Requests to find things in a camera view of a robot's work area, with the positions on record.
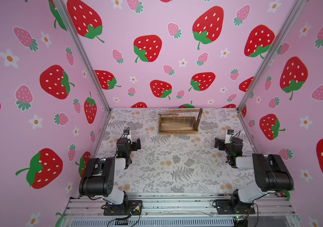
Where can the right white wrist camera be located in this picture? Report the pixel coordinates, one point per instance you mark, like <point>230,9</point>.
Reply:
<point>229,135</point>

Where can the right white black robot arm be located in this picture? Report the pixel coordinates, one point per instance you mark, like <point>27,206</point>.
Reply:
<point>271,174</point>

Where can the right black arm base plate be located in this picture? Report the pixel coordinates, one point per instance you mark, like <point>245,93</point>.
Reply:
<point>227,207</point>

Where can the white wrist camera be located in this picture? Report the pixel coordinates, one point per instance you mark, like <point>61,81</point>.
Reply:
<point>127,134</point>
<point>229,135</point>

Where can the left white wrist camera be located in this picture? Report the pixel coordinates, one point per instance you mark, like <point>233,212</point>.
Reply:
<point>127,134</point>

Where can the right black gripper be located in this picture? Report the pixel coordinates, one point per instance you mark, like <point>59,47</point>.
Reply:
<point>218,143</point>

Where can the aluminium rail frame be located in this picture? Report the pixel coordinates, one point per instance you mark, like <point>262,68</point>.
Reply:
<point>182,210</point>

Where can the wooden jewelry display stand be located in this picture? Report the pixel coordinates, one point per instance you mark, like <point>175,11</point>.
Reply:
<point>181,121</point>

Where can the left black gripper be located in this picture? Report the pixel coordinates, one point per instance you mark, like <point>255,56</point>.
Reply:
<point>134,147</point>

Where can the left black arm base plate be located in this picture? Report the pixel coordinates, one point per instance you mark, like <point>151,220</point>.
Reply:
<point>133,207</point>

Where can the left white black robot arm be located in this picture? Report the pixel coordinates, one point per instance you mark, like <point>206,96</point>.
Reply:
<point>99,174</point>

